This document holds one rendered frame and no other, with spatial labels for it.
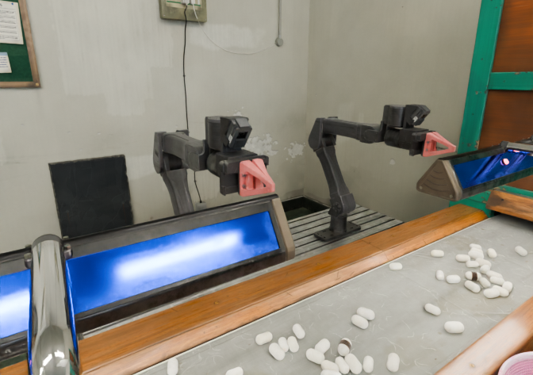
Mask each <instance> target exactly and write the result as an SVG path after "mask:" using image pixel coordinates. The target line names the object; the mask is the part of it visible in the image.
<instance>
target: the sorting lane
mask: <svg viewBox="0 0 533 375"><path fill-rule="evenodd" d="M470 244H477V245H480V246H481V250H482V251H483V255H484V258H483V259H484V260H487V261H489V262H490V263H491V267H490V270H491V271H494V272H497V273H499V274H501V275H502V278H503V279H504V281H509V282H511V283H512V291H511V292H509V293H508V296H507V297H503V296H500V295H499V296H498V297H494V298H488V297H486V296H485V295H484V291H485V290H486V289H491V288H492V287H493V286H494V285H497V284H493V283H492V282H491V281H490V278H488V277H487V275H486V274H483V273H482V272H481V271H480V268H481V266H478V267H477V268H473V267H468V266H466V263H465V262H459V261H457V260H456V256H457V255H458V254H466V255H468V253H469V251H470ZM516 247H522V248H523V249H524V250H526V251H527V255H525V256H521V255H520V254H518V253H517V252H516V251H515V248H516ZM490 248H492V249H494V250H495V252H496V253H497V256H496V257H495V258H490V257H489V255H488V253H487V250H488V249H490ZM433 250H438V251H443V253H444V256H443V257H433V256H432V255H431V251H433ZM468 256H469V255H468ZM395 262H399V263H400V264H401V265H402V268H401V270H391V269H390V268H389V264H390V263H395ZM438 270H442V271H443V274H444V279H443V280H441V281H440V280H438V279H437V277H436V272H437V271H438ZM468 271H472V272H477V273H479V274H480V275H481V277H484V278H486V279H487V281H488V282H489V283H490V287H489V288H485V287H483V286H482V284H481V283H480V281H472V282H473V283H475V284H477V285H479V287H480V291H479V292H478V293H475V292H473V291H471V290H470V289H468V288H467V287H465V282H466V281H471V280H468V279H467V278H466V276H465V274H466V272H468ZM449 275H458V276H459V277H460V282H459V283H449V282H447V276H449ZM498 286H500V287H502V285H498ZM532 296H533V231H529V230H527V229H524V228H519V227H517V226H514V225H511V224H506V223H504V222H501V221H499V220H494V219H491V218H488V219H486V220H483V221H482V222H479V223H477V224H475V225H472V226H470V227H468V228H465V229H463V230H461V231H459V232H456V233H454V234H452V235H449V236H447V237H445V238H443V239H440V240H438V241H436V242H434V243H431V244H429V245H427V246H425V247H422V248H420V249H418V250H416V251H413V252H411V253H409V254H406V255H404V256H402V257H399V258H397V259H395V260H393V261H391V262H388V263H386V264H384V265H382V266H379V267H377V268H375V269H372V270H370V271H368V272H365V273H364V274H361V275H359V276H357V277H353V278H352V279H350V280H348V281H345V282H343V283H341V284H338V285H336V286H333V287H331V288H330V289H326V290H324V291H323V292H321V293H318V294H316V295H314V296H311V297H309V298H306V299H304V300H302V301H299V302H297V303H296V304H292V305H290V306H289V307H286V308H283V309H282V310H279V311H277V312H275V313H272V314H270V315H268V316H265V317H263V318H262V319H259V320H256V321H255V322H252V323H249V324H248V325H245V326H243V327H240V328H238V329H236V330H234V331H231V332H229V333H227V334H225V335H222V336H221V337H218V338H216V339H213V340H211V341H209V342H206V343H204V344H202V345H200V346H197V347H195V348H193V349H191V350H188V351H186V352H184V353H182V354H179V355H177V356H175V357H173V358H176V359H177V360H178V372H177V373H176V375H226V373H227V372H228V371H229V370H230V369H235V368H236V367H240V368H241V369H242V370H243V375H320V374H321V372H322V371H323V370H322V368H321V364H317V363H315V362H312V361H310V360H308V358H307V357H306V351H307V350H308V349H311V348H312V349H315V345H316V344H317V343H318V342H319V341H320V340H321V339H327V340H328V341H329V342H330V347H329V349H328V350H327V351H326V352H325V353H324V360H328V361H330V362H334V363H335V361H336V358H337V357H341V358H343V359H344V361H345V356H342V355H340V354H339V352H338V345H339V343H340V341H341V340H342V339H344V338H347V339H350V341H351V349H350V351H349V354H353V355H354V356H355V357H356V358H357V359H358V361H359V362H360V363H361V365H362V371H361V373H358V374H355V373H352V372H351V370H350V368H349V372H348V373H346V374H343V373H341V372H340V371H339V372H340V373H341V375H433V374H434V373H436V372H437V371H438V370H440V369H441V368H442V367H444V366H445V365H446V364H447V363H448V362H450V361H451V360H452V359H453V358H455V357H456V356H457V355H459V354H460V353H461V352H463V351H464V349H466V348H467V347H468V346H470V345H471V344H472V343H474V342H475V341H476V340H478V339H479V338H480V337H482V336H483V334H485V333H486V332H487V331H489V330H490V329H491V328H492V327H494V326H495V325H496V324H498V323H499V322H500V321H501V320H502V319H504V318H505V317H506V316H508V315H509V314H510V313H511V312H513V311H514V310H515V309H517V308H518V307H519V306H520V305H521V304H522V303H524V302H525V301H526V300H528V299H529V298H530V297H532ZM426 304H432V305H434V306H436V307H438V308H439V309H440V314H439V315H434V314H432V313H430V312H428V311H426V309H425V305H426ZM361 307H363V308H368V309H370V310H372V311H373V312H374V314H375V317H374V319H373V320H367V322H368V327H367V328H365V329H362V328H361V327H358V326H356V325H355V324H353V323H352V321H351V318H352V316H353V315H358V314H357V310H358V308H361ZM449 321H458V322H460V323H462V324H463V326H464V331H463V332H461V333H449V332H447V331H446V330H445V327H444V324H445V323H446V322H449ZM294 324H300V325H301V327H302V329H303V330H304V331H305V337H304V338H303V339H299V338H298V337H297V336H296V335H295V333H294V332H293V325H294ZM266 331H269V332H270V333H271V334H272V339H271V341H270V342H267V343H264V344H263V345H259V344H257V342H256V341H255V339H256V336H257V335H259V334H262V333H264V332H266ZM290 336H293V337H295V339H296V340H297V344H298V346H299V349H298V351H297V352H292V351H291V350H290V348H289V349H288V351H287V352H285V357H284V358H283V359H282V360H281V361H279V360H277V359H276V358H275V357H274V356H273V355H272V354H271V353H270V351H269V347H270V344H272V343H277V344H278V340H279V339H280V338H281V337H284V338H286V340H287V339H288V338H289V337H290ZM278 345H279V344H278ZM391 353H395V354H397V355H398V357H399V359H400V362H399V367H398V371H396V372H391V371H389V370H388V368H387V366H386V363H387V360H388V356H389V354H391ZM365 356H371V357H372V358H373V360H374V366H373V371H372V372H370V373H367V372H366V371H365V370H364V369H363V361H364V358H365ZM169 360H170V359H168V360H166V361H164V362H161V363H159V364H157V365H154V366H152V367H150V368H148V369H145V370H143V371H141V372H138V373H136V374H134V375H168V373H167V363H168V361H169Z"/></svg>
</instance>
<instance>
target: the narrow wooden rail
mask: <svg viewBox="0 0 533 375"><path fill-rule="evenodd" d="M525 352H533V296H532V297H530V298H529V299H528V300H526V301H525V302H524V303H522V304H521V305H520V306H519V307H518V308H517V309H515V310H514V311H513V312H511V313H510V314H509V315H508V316H506V317H505V318H504V319H502V320H501V321H500V322H499V323H498V324H496V325H495V326H494V327H492V328H491V329H490V330H489V331H487V332H486V333H485V334H483V336H482V337H480V338H479V339H478V340H476V341H475V342H474V343H472V344H471V345H470V346H468V347H467V348H466V349H464V351H463V352H461V353H460V354H459V355H457V356H456V357H455V358H453V359H452V360H451V361H450V362H448V363H447V364H446V365H445V366H444V367H442V368H441V369H440V370H438V371H437V372H436V373H434V374H433V375H498V373H499V370H500V368H501V366H502V365H503V363H504V362H505V361H507V360H508V359H509V358H510V357H512V356H514V355H517V354H521V353H525Z"/></svg>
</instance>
